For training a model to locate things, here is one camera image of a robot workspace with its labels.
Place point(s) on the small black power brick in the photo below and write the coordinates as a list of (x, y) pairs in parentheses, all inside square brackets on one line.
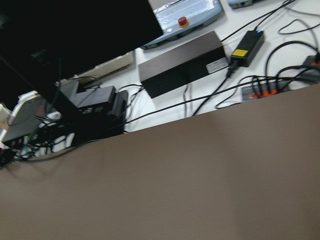
[(248, 47)]

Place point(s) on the black power adapter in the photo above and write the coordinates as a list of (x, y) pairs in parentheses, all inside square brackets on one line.
[(183, 65)]

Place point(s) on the grey orange usb hub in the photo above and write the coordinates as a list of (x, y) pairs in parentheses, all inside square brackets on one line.
[(312, 75), (262, 90)]

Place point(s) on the black computer monitor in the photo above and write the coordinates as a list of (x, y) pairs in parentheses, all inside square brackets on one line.
[(44, 41)]

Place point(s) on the blue teach pendant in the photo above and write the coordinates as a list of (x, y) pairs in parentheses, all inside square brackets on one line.
[(237, 4), (180, 17)]

